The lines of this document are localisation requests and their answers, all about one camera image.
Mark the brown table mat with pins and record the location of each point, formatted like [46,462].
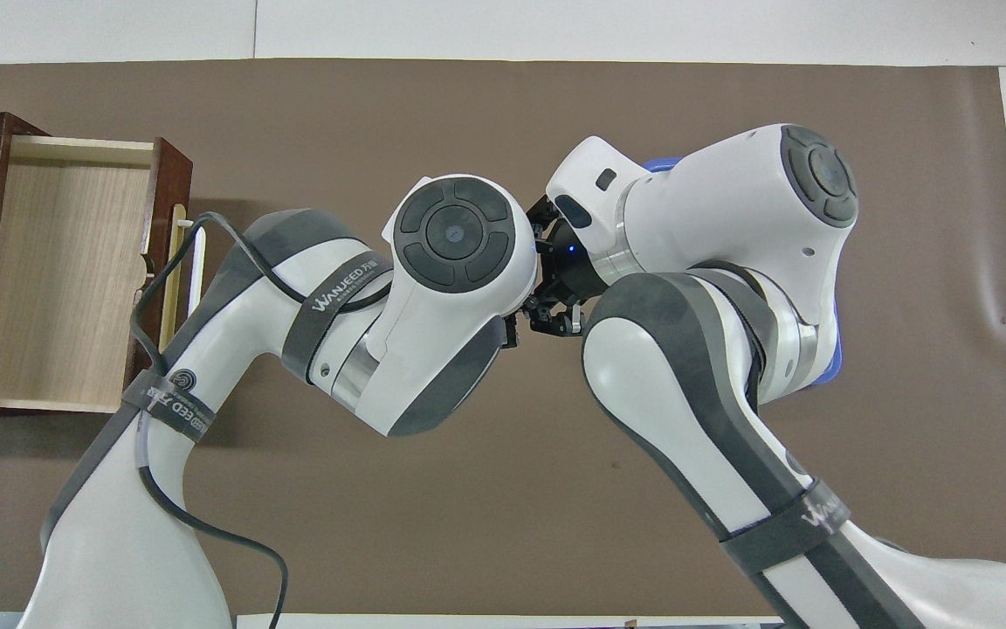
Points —
[468,524]

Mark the dark wooden drawer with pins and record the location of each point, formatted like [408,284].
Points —
[58,279]

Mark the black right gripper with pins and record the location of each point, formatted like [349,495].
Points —
[568,262]

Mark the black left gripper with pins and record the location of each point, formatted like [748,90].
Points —
[511,332]

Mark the blue plastic tray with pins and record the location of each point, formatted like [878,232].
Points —
[833,349]

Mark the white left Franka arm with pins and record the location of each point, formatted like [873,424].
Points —
[433,306]

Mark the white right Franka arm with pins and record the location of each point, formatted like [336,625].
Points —
[730,218]

